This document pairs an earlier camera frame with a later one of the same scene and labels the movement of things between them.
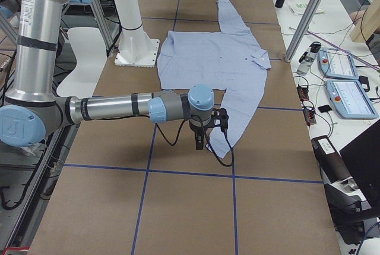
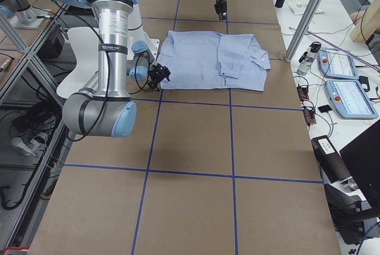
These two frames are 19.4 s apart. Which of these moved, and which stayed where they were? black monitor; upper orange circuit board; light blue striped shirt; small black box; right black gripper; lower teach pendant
Moved: light blue striped shirt; right black gripper
Stayed: black monitor; upper orange circuit board; lower teach pendant; small black box
